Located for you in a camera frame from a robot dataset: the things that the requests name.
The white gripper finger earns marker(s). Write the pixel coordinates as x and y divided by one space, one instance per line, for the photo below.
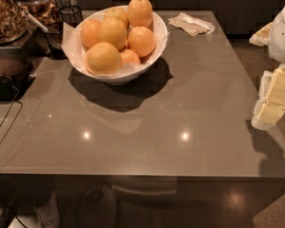
261 37

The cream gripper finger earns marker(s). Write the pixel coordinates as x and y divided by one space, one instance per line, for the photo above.
270 107

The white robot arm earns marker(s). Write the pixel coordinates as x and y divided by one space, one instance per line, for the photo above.
276 47

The white ceramic bowl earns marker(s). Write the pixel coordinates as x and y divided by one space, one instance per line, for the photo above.
123 76

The large yellow front orange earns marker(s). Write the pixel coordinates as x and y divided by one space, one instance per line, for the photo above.
103 58

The white paper bowl liner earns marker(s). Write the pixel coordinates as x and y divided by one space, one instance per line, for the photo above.
69 45

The paper sachets on table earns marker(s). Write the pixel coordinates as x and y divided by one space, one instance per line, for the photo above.
191 25

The orange at right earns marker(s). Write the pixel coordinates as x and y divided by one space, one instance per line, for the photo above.
141 40

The orange at top back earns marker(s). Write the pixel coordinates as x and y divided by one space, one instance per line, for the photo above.
140 13

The small orange at bottom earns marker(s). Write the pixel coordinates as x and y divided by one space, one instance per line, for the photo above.
129 56

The orange at left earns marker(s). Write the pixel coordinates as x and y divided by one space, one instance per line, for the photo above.
89 32

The black appliance at left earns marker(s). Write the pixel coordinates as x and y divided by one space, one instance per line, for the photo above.
15 72

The glass jar of nuts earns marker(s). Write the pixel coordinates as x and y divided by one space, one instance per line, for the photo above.
13 23

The black wire holder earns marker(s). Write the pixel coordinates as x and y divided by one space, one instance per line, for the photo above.
72 15

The serving spoon with white handle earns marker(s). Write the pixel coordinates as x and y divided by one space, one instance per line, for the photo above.
32 19

